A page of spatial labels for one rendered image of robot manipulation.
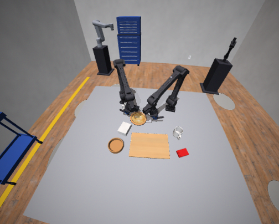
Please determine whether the light wood cutting board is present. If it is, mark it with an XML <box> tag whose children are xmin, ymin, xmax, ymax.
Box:
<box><xmin>129</xmin><ymin>133</ymin><xmax>170</xmax><ymax>159</ymax></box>

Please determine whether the pizza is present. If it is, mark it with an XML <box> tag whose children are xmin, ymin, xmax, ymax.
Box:
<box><xmin>130</xmin><ymin>111</ymin><xmax>147</xmax><ymax>125</ymax></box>

